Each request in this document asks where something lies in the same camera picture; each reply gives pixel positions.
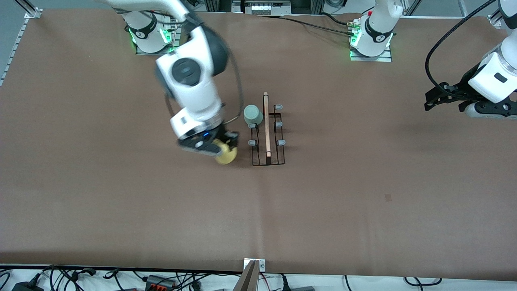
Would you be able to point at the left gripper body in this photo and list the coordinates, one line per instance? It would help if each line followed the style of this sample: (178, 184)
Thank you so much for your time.
(463, 87)

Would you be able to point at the yellow plastic cup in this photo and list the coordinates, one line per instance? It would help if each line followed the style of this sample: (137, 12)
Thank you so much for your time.
(226, 155)

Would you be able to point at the pale green plastic cup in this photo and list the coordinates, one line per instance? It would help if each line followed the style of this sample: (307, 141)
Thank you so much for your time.
(253, 114)

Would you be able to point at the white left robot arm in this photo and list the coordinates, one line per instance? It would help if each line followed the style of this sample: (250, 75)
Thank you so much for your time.
(375, 32)

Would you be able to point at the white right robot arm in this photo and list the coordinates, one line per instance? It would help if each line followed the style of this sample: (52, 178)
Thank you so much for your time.
(190, 81)

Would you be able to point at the brown table mat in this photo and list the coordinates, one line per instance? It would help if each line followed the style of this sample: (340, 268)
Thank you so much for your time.
(282, 222)

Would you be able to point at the white power strip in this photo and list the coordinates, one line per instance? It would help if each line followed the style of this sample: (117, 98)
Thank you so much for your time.
(261, 7)

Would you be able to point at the black orange connector box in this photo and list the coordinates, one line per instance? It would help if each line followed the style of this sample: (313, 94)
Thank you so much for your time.
(160, 282)

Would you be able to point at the black power adapter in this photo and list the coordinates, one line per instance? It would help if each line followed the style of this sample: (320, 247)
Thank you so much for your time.
(26, 286)

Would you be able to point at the aluminium frame post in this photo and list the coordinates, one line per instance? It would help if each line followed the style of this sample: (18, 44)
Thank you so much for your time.
(29, 8)
(494, 18)

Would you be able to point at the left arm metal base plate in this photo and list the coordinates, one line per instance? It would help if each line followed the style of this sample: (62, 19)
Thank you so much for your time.
(385, 57)

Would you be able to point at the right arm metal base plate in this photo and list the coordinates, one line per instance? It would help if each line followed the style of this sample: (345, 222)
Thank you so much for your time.
(145, 50)

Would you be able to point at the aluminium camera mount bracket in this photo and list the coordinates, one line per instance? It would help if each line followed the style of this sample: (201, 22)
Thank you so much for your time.
(252, 277)

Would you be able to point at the perforated aluminium side rail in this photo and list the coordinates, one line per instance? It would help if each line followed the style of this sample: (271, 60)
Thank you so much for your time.
(14, 50)

